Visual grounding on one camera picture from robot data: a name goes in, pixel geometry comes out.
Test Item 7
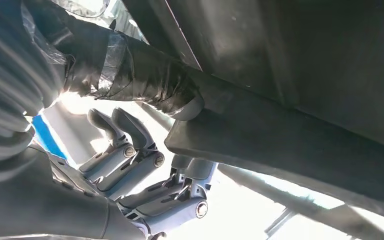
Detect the blue metal shelf rack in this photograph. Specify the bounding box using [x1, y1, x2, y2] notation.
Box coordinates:
[31, 114, 69, 161]

